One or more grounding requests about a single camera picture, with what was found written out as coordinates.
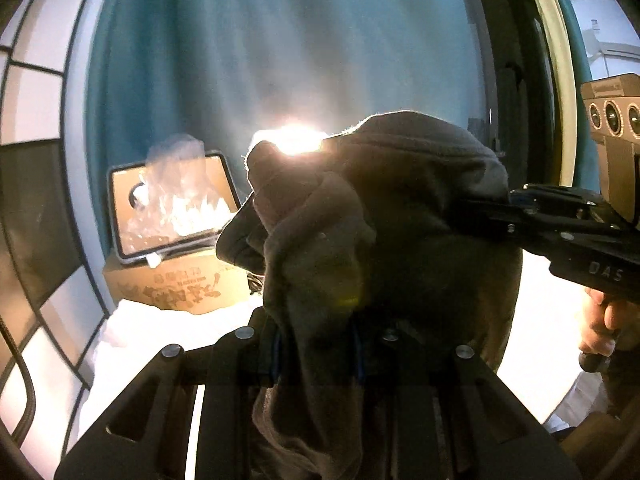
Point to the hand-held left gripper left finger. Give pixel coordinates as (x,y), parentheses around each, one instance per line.
(270,365)

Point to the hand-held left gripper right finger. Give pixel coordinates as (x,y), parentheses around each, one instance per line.
(358,360)

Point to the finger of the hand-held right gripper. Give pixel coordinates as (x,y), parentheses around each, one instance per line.
(540,230)
(555,197)

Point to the brown t-shirt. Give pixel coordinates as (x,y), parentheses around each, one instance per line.
(400,185)

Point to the person's right hand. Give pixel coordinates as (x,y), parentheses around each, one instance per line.
(620,330)

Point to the cardboard box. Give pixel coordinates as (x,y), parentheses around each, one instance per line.
(175,285)

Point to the teal curtain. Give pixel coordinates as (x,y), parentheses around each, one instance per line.
(250,50)
(570,20)

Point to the clear plastic bag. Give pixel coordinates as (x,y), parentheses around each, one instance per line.
(180,200)

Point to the white desk lamp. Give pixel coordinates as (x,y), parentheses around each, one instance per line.
(292,140)

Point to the pale yellow door frame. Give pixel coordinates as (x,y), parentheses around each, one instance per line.
(550,85)

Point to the white wall conduit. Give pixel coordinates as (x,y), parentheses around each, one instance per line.
(612,47)

